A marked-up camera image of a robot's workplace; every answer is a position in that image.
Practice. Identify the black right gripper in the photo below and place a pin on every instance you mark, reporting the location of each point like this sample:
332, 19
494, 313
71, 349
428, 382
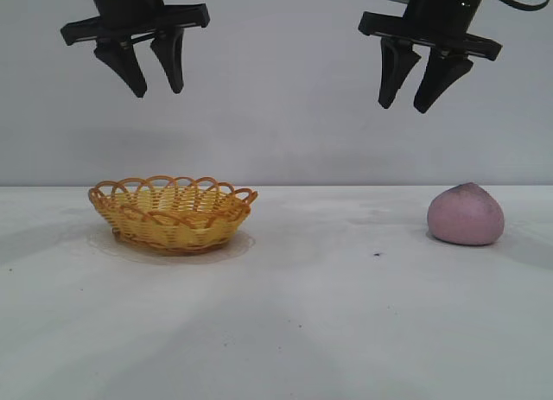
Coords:
445, 11

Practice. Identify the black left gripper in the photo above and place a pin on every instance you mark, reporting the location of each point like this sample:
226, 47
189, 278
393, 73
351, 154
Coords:
125, 2

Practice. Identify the yellow orange woven basket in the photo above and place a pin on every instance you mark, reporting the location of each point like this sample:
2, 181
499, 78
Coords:
173, 227

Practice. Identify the pink peach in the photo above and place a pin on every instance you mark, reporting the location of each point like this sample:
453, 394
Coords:
465, 216

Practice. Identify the clear plastic doily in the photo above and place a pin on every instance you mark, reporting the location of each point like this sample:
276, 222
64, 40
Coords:
242, 244

